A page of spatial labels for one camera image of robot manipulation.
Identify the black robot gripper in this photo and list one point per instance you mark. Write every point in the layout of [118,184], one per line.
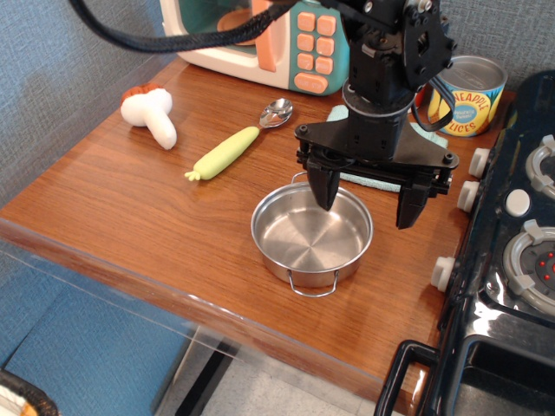
[376,137]

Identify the stainless steel pot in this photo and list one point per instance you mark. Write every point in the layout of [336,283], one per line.
[304,245]

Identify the white plush mushroom toy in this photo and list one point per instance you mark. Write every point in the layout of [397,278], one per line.
[148,105]

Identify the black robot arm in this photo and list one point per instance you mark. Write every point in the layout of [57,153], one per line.
[396,48]

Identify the light teal folded cloth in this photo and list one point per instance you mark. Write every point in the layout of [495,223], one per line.
[383,181]

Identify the teal toy microwave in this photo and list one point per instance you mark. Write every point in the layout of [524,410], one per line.
[305,50]

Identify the pineapple slices can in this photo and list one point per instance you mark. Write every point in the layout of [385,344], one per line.
[477,84]

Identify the black toy stove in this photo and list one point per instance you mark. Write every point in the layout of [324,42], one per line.
[495,355]

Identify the orange object bottom corner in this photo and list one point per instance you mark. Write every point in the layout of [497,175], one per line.
[19,397]

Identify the green handled metal spoon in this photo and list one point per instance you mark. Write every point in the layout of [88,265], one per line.
[225,153]

